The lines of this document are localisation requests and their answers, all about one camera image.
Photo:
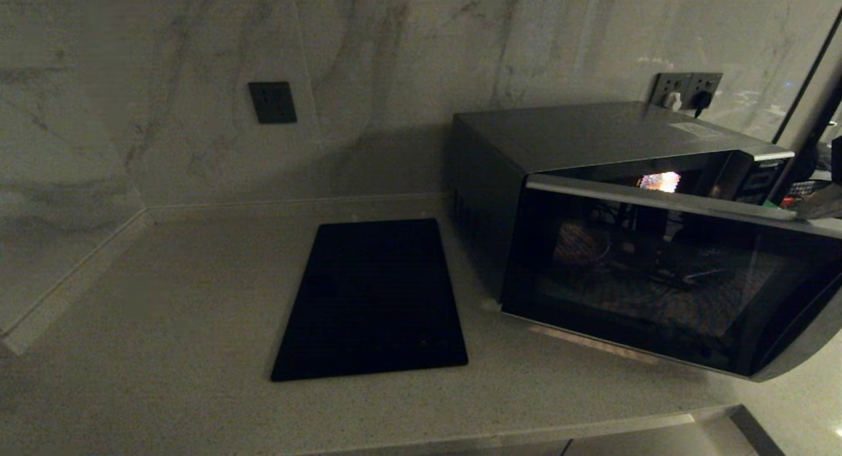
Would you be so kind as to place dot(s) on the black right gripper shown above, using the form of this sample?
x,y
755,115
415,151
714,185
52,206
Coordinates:
x,y
837,160

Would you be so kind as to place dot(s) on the black power plug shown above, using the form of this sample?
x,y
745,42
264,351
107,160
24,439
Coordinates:
x,y
701,100

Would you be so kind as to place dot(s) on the white power plug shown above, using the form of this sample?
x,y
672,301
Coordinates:
x,y
672,101

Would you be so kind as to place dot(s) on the black glass induction cooktop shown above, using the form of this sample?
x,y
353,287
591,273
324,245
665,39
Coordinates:
x,y
375,298

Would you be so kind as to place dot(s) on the black metal frame post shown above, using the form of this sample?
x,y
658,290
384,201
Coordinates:
x,y
812,81

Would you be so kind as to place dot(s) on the grey double wall socket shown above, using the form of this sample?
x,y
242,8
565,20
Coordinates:
x,y
686,83

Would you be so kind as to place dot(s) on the black single wall socket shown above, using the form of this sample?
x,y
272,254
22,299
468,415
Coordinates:
x,y
272,102

